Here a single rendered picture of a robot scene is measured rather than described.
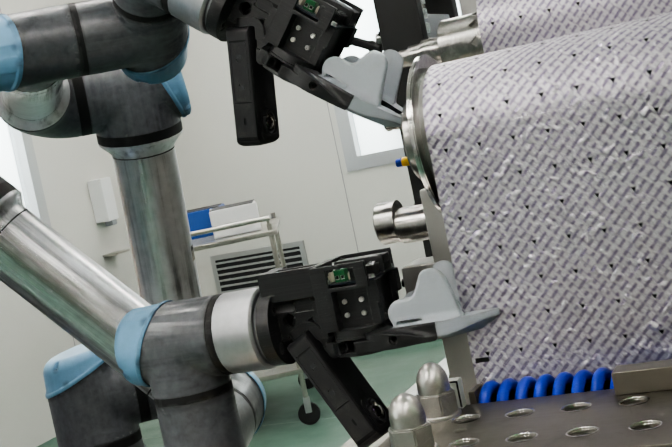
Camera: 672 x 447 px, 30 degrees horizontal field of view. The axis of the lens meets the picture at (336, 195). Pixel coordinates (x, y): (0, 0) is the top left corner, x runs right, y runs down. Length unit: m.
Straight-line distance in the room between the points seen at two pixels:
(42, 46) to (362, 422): 0.49
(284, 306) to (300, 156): 6.08
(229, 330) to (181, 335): 0.05
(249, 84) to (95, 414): 0.72
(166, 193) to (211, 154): 5.74
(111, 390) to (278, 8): 0.78
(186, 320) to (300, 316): 0.11
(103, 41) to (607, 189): 0.53
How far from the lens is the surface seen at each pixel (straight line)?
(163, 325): 1.16
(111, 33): 1.28
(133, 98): 1.65
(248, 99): 1.18
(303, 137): 7.18
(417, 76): 1.09
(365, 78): 1.13
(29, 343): 6.40
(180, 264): 1.74
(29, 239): 1.32
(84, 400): 1.77
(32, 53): 1.28
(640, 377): 1.00
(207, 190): 7.48
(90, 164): 7.06
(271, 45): 1.16
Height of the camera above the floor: 1.28
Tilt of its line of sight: 3 degrees down
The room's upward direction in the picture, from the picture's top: 12 degrees counter-clockwise
